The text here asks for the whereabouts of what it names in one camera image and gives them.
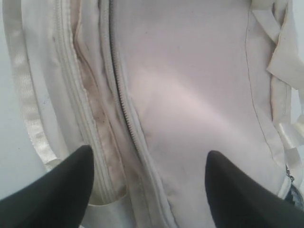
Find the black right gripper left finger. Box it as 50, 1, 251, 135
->
0, 145, 94, 228

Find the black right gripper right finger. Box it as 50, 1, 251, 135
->
205, 151, 304, 228

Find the cream fabric duffel bag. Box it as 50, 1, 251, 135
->
2, 0, 304, 228

